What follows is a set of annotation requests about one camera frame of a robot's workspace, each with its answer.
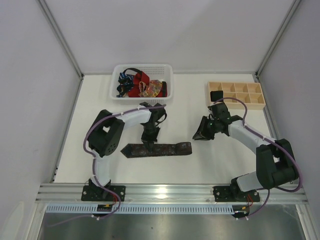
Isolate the brown floral tie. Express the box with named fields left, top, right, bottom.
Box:
left=120, top=142, right=193, bottom=159

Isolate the white slotted cable duct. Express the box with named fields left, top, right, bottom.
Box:
left=45, top=203, right=235, bottom=215

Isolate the red tie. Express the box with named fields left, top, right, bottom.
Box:
left=127, top=72, right=168, bottom=98

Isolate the blue striped tie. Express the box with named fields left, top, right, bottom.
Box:
left=116, top=69, right=134, bottom=98

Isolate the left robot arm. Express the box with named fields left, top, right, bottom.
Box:
left=83, top=102, right=167, bottom=201

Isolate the purple cable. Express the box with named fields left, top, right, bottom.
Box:
left=212, top=97, right=303, bottom=221
left=46, top=104, right=167, bottom=227

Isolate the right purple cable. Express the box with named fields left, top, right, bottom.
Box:
left=212, top=97, right=303, bottom=221

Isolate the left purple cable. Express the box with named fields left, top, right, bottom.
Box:
left=46, top=104, right=167, bottom=227

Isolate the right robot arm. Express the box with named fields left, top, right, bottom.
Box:
left=192, top=102, right=300, bottom=202

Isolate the colourful patterned tie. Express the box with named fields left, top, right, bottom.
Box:
left=139, top=80, right=165, bottom=98

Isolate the white plastic basket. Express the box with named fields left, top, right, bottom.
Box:
left=109, top=64, right=174, bottom=104

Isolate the rolled black tie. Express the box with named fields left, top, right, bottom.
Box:
left=210, top=90, right=224, bottom=102

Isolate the wooden compartment box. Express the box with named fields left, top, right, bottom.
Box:
left=207, top=81, right=266, bottom=110

